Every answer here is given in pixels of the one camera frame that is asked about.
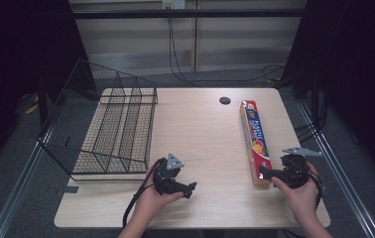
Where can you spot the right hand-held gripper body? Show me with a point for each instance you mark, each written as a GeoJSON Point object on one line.
{"type": "Point", "coordinates": [295, 172]}

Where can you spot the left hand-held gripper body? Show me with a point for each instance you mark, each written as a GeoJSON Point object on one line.
{"type": "Point", "coordinates": [165, 178]}

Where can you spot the red blue plastic wrap box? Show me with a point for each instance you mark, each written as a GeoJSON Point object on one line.
{"type": "Point", "coordinates": [255, 142]}

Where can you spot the person's left hand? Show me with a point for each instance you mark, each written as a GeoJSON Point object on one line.
{"type": "Point", "coordinates": [154, 201]}

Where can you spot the person's right hand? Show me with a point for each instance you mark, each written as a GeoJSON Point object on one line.
{"type": "Point", "coordinates": [299, 198]}

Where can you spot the black tape piece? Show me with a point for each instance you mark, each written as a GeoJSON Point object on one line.
{"type": "Point", "coordinates": [71, 189]}

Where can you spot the yellow black object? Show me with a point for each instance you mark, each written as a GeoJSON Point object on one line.
{"type": "Point", "coordinates": [30, 104]}

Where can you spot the metal floor rail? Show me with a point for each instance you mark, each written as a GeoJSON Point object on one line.
{"type": "Point", "coordinates": [17, 195]}
{"type": "Point", "coordinates": [341, 178]}

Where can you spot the black horizontal frame bar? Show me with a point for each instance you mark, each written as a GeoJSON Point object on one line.
{"type": "Point", "coordinates": [188, 13]}

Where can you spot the white wall socket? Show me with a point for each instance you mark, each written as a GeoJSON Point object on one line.
{"type": "Point", "coordinates": [173, 4]}

